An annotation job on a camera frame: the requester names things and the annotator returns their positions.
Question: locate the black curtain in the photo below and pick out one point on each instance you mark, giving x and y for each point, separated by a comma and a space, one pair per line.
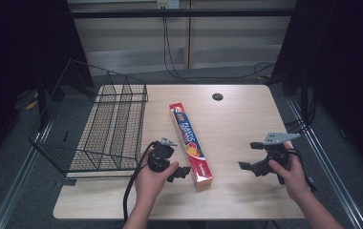
338, 66
20, 63

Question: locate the black horizontal bar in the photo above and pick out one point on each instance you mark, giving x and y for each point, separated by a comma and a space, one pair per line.
182, 13

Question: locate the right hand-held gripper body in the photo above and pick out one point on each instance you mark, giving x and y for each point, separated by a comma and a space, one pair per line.
276, 150

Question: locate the white wall socket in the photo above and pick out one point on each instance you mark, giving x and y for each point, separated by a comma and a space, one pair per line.
168, 4

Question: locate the aluminium floor rail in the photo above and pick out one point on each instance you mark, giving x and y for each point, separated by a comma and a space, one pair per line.
324, 163
14, 187

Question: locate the person's right hand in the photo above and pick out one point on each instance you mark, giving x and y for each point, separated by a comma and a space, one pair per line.
291, 175

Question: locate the blue plastic wrap box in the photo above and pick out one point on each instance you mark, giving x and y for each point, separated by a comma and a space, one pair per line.
190, 144

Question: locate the person's left hand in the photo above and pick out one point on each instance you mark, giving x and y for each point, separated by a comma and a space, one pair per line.
153, 180

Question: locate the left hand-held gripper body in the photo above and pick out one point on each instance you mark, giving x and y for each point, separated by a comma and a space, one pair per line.
159, 156

